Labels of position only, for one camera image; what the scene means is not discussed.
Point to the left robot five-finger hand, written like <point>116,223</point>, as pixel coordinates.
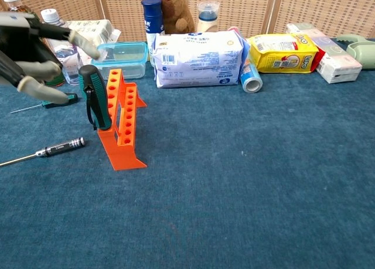
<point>20,52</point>

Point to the small green-black screwdriver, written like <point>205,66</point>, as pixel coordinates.
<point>73,98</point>

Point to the large green-black screwdriver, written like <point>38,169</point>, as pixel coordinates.
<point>98,105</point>

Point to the black metal hex driver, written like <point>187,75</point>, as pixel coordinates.
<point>64,146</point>

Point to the orange screwdriver holder rack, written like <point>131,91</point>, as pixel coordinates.
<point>123,157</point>

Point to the clear water bottle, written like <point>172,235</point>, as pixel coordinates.
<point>73,69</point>

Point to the white egg carton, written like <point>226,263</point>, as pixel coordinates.
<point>96,28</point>

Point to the clear container with blue lid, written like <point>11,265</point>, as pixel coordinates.
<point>126,58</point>

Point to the brown capybara plush toy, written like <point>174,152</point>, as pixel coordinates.
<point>175,8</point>

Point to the white wet wipes pack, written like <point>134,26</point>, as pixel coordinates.
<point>199,61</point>

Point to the cream sauce bottle clear cap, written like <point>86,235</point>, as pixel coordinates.
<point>208,20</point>

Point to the blue felt table cover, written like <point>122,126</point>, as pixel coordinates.
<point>234,178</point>

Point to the yellow Lipo snack bag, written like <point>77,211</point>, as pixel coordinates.
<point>281,55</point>

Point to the red and yellow snack box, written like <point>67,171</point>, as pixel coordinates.
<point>320,61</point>

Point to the woven rattan folding screen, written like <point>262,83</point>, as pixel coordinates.
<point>322,8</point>

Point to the pastel tissue box pack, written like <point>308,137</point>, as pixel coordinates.
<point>337,64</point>

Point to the pale green lint roller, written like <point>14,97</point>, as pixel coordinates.
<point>360,50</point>

